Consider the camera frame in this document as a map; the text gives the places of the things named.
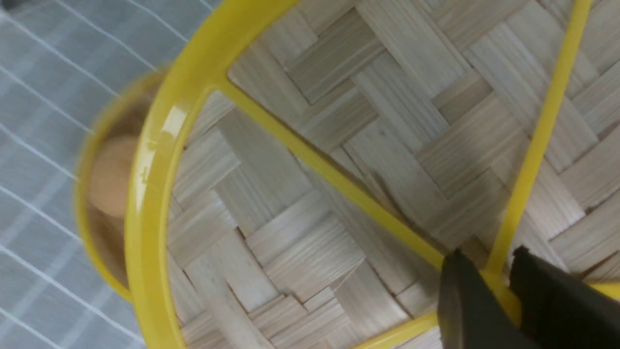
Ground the yellow bamboo steamer base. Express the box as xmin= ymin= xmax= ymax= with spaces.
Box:
xmin=73 ymin=68 xmax=168 ymax=301

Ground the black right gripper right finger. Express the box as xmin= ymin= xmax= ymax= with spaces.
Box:
xmin=510 ymin=247 xmax=620 ymax=349

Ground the tan bun in steamer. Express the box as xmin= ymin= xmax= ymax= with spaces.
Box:
xmin=88 ymin=135 xmax=138 ymax=218

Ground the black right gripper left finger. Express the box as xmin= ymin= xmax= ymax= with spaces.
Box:
xmin=437 ymin=250 xmax=538 ymax=349

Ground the grey checked tablecloth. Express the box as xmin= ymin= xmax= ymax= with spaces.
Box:
xmin=0 ymin=0 xmax=219 ymax=349

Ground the yellow bamboo steamer lid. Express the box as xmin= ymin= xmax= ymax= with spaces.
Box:
xmin=126 ymin=0 xmax=620 ymax=349

